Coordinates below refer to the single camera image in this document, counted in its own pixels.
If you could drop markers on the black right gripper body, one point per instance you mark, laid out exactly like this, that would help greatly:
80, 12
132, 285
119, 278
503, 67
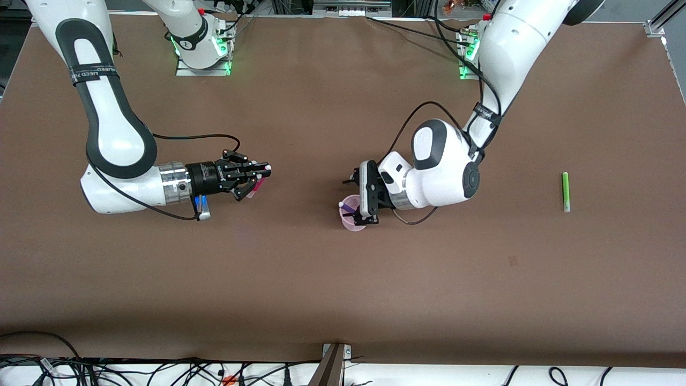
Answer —
206, 177

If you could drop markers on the pink highlighter pen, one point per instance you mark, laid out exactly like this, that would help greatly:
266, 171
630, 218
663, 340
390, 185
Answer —
260, 185

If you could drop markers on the purple highlighter pen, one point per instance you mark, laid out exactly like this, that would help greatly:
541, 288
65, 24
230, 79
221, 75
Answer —
349, 206

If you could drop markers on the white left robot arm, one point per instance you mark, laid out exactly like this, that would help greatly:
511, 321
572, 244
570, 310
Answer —
509, 53

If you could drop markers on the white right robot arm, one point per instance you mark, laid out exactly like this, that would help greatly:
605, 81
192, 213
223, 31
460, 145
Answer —
104, 107

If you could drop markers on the pink round pen holder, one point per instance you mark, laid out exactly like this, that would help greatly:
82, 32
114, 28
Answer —
351, 222

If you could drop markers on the grey power strip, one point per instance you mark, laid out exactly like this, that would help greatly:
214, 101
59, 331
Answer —
351, 6

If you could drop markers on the green highlighter pen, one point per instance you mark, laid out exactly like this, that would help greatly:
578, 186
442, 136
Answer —
565, 190

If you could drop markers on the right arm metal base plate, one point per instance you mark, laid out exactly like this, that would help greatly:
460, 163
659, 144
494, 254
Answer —
214, 71

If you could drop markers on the metal table edge bracket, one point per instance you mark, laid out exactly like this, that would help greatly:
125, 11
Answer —
329, 364

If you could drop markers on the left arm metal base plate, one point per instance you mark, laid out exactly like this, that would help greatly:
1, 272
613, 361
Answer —
469, 75

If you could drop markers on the aluminium frame corner post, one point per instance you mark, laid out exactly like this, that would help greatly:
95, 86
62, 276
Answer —
662, 19

